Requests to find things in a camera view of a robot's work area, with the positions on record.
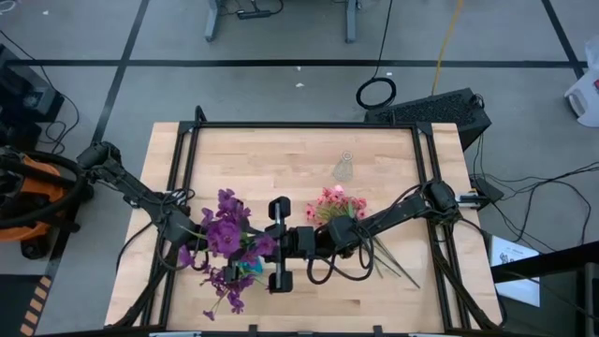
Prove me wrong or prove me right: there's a yellow hanging cable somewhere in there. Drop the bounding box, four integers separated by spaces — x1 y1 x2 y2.
430 0 465 96

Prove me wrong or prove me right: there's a black equipment case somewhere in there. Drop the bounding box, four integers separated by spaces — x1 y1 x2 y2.
0 44 66 152

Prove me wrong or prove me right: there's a white paper sheet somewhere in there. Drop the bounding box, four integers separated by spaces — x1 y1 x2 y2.
489 235 542 308

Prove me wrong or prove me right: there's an orange and black vacuum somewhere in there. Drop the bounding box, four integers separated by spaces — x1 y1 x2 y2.
0 145 90 261

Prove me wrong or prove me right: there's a black desk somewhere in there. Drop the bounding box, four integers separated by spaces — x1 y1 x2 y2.
490 241 599 337

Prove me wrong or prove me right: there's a white bagged bin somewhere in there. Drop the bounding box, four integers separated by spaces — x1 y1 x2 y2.
563 37 599 128

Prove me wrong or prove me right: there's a black computer tower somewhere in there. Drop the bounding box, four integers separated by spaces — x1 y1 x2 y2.
363 87 492 152

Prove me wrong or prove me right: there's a clear ribbed glass vase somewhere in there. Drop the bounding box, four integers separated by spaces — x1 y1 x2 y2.
331 150 356 183

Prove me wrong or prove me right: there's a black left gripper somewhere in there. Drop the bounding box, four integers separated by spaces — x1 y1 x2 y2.
184 228 241 284

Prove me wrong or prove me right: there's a black orange-striped floor mat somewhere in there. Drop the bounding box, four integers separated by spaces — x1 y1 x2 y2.
0 274 53 337

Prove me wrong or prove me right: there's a black power strip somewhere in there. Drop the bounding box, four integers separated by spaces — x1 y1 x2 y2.
236 8 273 21

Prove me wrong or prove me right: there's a black metal table frame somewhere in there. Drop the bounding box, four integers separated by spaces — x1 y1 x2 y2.
110 105 504 337

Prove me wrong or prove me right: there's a grey desk leg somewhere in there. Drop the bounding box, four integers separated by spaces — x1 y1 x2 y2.
344 0 359 45
204 0 225 43

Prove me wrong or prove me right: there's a black hanging cable with coil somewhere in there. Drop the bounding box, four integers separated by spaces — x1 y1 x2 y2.
355 0 398 111

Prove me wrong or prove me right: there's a black power brick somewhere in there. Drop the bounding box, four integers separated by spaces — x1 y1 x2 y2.
470 176 505 203

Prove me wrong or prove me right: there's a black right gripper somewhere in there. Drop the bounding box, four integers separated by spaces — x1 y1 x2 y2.
238 196 317 295

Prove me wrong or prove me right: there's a purple artificial flower bunch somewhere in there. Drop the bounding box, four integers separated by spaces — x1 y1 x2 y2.
179 245 272 322
200 188 278 268

